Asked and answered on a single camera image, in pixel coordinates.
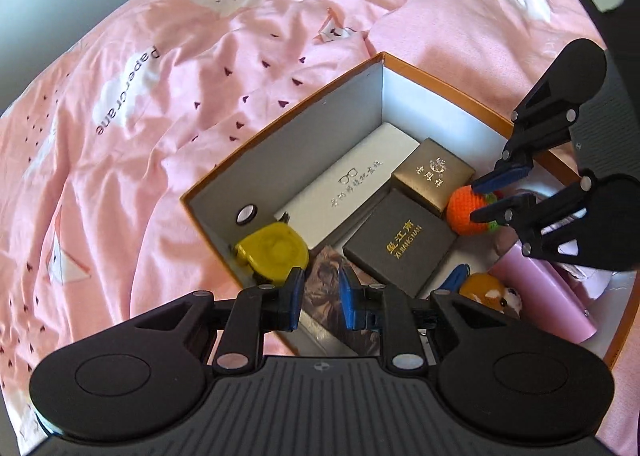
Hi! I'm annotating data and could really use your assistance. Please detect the orange cardboard box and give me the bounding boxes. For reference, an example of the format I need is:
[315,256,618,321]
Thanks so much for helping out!
[181,52,639,369]

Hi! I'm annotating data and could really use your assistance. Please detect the pink cloth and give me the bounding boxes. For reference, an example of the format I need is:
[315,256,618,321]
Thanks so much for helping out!
[508,187,626,307]

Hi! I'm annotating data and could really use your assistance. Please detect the dark grey box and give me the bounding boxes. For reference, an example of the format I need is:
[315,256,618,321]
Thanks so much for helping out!
[343,190,457,298]

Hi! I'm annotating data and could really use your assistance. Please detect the photo card box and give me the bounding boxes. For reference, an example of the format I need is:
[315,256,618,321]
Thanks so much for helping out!
[300,246,380,356]

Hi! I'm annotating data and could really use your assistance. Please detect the pink printed duvet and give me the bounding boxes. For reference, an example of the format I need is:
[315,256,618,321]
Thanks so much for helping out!
[0,0,640,456]

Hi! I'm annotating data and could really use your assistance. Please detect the yellow tape measure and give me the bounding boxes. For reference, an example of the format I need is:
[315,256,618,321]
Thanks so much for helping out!
[233,221,309,286]

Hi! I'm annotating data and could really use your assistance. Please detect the orange crochet tangerine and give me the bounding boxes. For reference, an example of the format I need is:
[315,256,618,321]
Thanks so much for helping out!
[445,185,502,236]

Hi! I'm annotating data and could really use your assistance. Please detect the gold jewellery box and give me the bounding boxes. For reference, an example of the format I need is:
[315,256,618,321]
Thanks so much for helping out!
[390,139,475,216]

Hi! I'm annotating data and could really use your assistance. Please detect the white glasses case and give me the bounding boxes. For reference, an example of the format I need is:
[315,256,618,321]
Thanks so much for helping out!
[274,123,419,250]

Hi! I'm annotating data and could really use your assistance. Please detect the brown bear plush keychain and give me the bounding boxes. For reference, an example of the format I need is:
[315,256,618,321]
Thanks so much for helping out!
[439,265,523,319]

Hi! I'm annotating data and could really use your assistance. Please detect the pink wallet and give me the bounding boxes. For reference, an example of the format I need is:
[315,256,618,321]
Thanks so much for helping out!
[488,243,597,343]

